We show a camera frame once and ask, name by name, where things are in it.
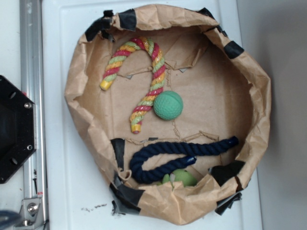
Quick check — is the green dimpled rubber ball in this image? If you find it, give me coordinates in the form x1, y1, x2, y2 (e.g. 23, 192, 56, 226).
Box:
153, 91, 183, 120

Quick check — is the light green torn toy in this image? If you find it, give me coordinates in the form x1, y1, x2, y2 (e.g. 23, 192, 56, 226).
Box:
157, 169, 198, 187

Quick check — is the brown paper bag basket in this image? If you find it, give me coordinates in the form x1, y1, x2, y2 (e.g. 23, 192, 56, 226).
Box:
65, 4, 271, 225

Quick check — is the multicolour twisted rope toy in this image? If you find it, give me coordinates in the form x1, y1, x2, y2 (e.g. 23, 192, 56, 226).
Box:
100, 37, 166, 134

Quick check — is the navy blue rope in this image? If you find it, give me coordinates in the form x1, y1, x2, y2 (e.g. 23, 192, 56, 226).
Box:
129, 136, 239, 184

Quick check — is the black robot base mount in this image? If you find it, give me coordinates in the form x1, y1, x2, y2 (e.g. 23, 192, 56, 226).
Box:
0, 75, 36, 184

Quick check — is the aluminium extrusion rail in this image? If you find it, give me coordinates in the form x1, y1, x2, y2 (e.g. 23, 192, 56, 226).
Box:
20, 0, 49, 230

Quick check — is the metal corner bracket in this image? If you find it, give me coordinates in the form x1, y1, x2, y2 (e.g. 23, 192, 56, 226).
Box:
14, 198, 44, 230

